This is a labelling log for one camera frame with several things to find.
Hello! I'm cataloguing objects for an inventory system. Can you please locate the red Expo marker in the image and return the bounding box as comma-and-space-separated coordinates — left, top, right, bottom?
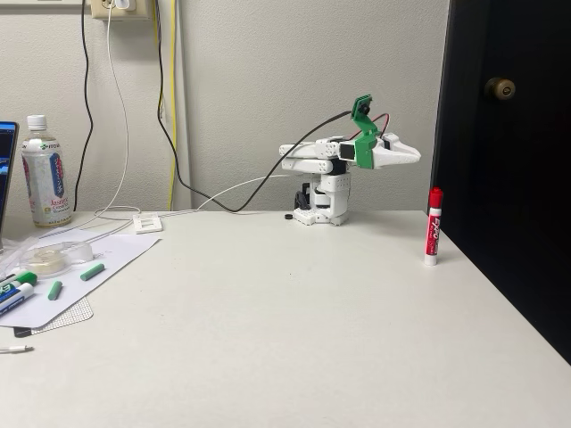
423, 186, 445, 268

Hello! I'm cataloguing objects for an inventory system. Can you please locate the green Expo marker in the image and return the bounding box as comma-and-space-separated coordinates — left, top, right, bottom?
0, 269, 38, 291

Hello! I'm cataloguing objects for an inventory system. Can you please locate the blue Expo marker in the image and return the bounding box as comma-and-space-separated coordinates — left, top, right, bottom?
0, 282, 36, 317

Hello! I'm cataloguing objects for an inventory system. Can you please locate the brass door knob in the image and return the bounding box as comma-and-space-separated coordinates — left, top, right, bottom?
484, 77, 517, 102

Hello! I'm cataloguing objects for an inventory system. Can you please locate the dark door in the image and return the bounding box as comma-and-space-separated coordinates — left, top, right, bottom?
427, 0, 571, 365

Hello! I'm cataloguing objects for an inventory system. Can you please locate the white rectangular plate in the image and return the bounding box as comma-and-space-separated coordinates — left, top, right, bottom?
132, 213, 165, 235

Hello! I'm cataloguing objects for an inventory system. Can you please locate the white paper sheet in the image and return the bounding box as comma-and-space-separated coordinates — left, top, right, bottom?
0, 231, 162, 329

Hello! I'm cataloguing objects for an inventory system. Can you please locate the jasmine tea bottle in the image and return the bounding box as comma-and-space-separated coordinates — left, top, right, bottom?
21, 114, 73, 228

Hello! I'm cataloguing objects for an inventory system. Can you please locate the white mesh mat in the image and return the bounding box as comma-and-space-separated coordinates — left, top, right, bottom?
30, 296, 95, 333

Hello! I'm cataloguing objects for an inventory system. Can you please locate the clear tape dispenser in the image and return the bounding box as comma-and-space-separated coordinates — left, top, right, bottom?
20, 240, 95, 274

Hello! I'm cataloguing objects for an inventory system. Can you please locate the laptop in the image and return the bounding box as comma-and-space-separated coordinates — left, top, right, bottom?
0, 120, 21, 251

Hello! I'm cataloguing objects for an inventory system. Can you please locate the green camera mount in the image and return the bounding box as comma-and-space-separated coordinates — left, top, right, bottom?
349, 93, 381, 171

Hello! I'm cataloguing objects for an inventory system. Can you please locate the red and black wire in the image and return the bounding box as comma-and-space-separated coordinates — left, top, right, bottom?
368, 113, 393, 139

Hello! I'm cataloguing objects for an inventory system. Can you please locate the white robot power cable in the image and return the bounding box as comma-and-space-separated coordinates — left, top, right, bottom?
160, 174, 291, 218

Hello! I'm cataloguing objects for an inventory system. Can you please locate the black camera cable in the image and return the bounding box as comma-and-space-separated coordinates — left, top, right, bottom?
155, 0, 356, 214

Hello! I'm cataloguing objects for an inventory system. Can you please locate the yellow cable with plug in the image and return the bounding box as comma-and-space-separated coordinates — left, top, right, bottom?
153, 0, 165, 120

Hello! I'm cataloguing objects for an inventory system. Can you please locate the white charging cable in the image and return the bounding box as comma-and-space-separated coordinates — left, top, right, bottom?
44, 4, 146, 240

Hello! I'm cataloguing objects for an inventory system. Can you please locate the beige wall outlet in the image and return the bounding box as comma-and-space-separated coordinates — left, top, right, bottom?
90, 0, 153, 22

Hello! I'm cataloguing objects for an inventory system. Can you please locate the thin black cable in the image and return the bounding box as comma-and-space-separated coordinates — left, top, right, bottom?
72, 0, 95, 213

